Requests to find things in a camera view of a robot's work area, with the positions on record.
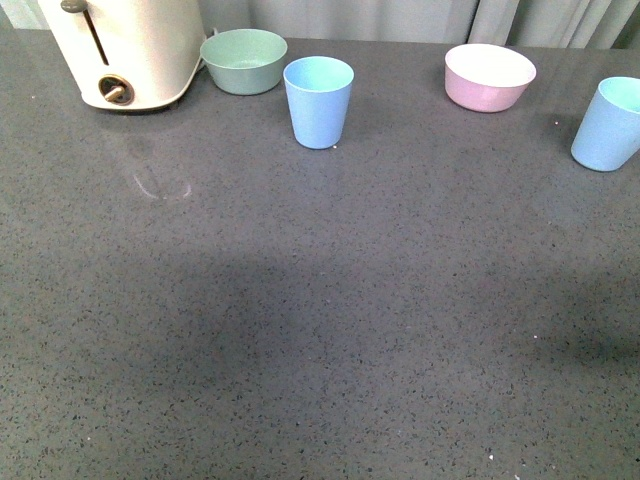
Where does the green bowl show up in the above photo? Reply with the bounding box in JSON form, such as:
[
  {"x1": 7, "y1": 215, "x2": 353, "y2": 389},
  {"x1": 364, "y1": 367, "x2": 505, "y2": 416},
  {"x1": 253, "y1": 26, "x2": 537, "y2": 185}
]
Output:
[{"x1": 200, "y1": 29, "x2": 288, "y2": 96}]

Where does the pink bowl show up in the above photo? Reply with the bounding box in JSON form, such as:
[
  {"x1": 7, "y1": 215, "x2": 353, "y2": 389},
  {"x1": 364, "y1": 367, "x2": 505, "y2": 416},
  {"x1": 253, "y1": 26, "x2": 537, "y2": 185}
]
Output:
[{"x1": 444, "y1": 44, "x2": 537, "y2": 113}]

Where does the grey curtain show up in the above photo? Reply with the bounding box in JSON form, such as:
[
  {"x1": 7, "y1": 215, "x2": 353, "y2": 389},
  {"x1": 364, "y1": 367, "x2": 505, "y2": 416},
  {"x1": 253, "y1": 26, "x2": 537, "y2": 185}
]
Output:
[{"x1": 0, "y1": 0, "x2": 640, "y2": 50}]

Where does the blue cup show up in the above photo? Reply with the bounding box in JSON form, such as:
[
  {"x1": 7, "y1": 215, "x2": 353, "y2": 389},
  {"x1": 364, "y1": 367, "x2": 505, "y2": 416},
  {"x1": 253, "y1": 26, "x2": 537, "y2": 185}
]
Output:
[
  {"x1": 571, "y1": 77, "x2": 639, "y2": 172},
  {"x1": 283, "y1": 56, "x2": 354, "y2": 150}
]

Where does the white toaster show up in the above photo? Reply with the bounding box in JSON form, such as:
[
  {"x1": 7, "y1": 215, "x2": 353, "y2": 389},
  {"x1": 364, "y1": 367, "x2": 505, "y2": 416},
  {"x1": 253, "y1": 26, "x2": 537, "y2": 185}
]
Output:
[{"x1": 39, "y1": 0, "x2": 206, "y2": 111}]

